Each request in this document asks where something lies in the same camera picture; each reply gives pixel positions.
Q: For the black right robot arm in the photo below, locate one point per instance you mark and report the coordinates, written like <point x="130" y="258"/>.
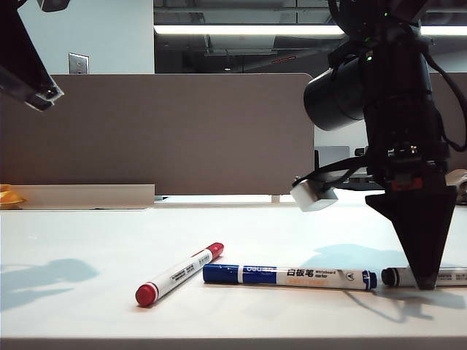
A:
<point x="394" y="91"/>

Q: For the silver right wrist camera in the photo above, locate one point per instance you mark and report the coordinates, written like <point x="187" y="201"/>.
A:
<point x="313" y="200"/>

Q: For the ceiling strip light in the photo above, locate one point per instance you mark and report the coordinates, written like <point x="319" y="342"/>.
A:
<point x="237" y="30"/>

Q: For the orange object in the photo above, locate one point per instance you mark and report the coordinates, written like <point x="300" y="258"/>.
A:
<point x="9" y="197"/>

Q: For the white divider support foot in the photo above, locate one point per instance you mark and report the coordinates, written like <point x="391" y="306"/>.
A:
<point x="276" y="199"/>

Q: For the metal wall plate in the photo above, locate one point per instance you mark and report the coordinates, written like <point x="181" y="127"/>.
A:
<point x="79" y="65"/>

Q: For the black office chair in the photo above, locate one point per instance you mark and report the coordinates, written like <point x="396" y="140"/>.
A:
<point x="359" y="151"/>

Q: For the blue whiteboard marker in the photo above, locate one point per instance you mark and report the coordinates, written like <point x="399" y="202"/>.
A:
<point x="292" y="277"/>

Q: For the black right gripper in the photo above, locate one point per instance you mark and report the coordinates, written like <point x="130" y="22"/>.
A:
<point x="408" y="164"/>

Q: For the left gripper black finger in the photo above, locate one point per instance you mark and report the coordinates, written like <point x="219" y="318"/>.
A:
<point x="22" y="54"/>

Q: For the brown crumpled object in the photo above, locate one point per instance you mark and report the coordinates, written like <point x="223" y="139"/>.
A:
<point x="460" y="182"/>

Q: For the grey background divider panel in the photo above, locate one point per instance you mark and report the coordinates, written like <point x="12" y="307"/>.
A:
<point x="332" y="156"/>

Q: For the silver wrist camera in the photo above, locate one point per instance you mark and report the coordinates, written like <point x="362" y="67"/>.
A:
<point x="53" y="4"/>
<point x="313" y="200"/>

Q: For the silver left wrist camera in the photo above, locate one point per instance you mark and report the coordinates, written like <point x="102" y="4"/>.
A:
<point x="53" y="4"/>

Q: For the black whiteboard marker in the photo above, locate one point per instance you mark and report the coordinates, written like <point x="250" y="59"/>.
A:
<point x="452" y="278"/>

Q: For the grey ceiling air duct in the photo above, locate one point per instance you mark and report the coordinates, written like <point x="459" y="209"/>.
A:
<point x="241" y="43"/>

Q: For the red whiteboard marker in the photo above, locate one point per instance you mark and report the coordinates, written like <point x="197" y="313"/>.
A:
<point x="178" y="273"/>

